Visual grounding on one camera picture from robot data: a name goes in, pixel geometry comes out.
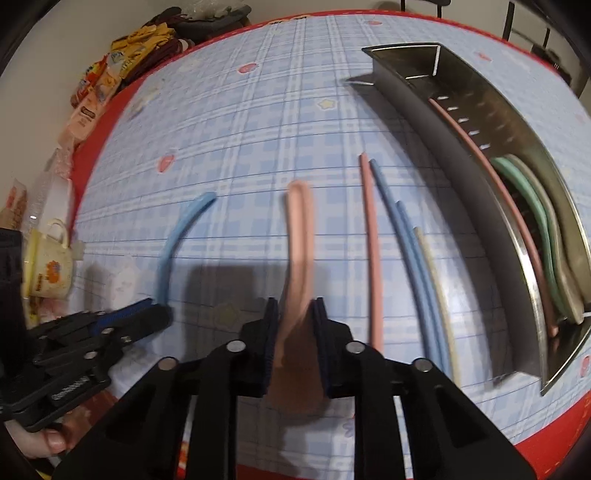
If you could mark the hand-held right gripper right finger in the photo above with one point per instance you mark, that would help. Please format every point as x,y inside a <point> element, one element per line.
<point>322,332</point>

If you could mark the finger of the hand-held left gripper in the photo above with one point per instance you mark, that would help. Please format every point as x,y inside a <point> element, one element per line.
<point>147,321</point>
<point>124,311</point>

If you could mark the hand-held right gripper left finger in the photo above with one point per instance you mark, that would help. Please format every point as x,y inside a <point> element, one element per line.
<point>270,332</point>

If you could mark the pink spoon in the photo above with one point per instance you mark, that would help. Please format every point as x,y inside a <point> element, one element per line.
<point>300,240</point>

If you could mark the perforated steel utensil tray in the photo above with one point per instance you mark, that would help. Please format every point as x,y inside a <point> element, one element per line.
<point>461,194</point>

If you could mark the pink chopstick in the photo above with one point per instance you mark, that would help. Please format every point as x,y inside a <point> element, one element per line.
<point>371,240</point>
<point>485,157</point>

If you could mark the green spoon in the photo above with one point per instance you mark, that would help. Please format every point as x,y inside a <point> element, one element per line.
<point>531,194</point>

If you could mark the beige speckled spoon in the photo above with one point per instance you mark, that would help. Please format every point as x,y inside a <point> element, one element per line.
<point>567,277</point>

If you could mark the person's left hand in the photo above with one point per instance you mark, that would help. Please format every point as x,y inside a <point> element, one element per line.
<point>41,441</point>

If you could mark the yellow printed mug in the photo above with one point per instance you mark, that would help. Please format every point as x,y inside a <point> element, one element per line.
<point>48,267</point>

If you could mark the beige chopstick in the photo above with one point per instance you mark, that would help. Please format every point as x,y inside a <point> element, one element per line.
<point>438,286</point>

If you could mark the white plastic container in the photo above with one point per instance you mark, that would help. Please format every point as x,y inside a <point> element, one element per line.
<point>53,203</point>

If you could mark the clear snack bag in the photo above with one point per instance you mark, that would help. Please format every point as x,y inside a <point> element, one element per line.
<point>14,203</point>

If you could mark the pink packet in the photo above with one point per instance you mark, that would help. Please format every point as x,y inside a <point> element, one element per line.
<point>83,122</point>

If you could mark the blue plaid tablecloth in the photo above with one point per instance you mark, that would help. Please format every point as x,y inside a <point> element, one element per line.
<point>254,115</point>

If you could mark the red snack packet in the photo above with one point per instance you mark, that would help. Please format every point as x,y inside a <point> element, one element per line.
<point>90,85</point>

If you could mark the yellow snack packets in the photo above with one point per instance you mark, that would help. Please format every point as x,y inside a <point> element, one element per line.
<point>141,44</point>

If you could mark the grey stool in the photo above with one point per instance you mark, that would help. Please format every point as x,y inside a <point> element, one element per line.
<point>217,23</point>

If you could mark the white plastic bag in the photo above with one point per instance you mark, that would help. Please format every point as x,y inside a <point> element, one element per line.
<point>207,8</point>

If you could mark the black metal chair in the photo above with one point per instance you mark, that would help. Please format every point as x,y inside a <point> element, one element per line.
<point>512,23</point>

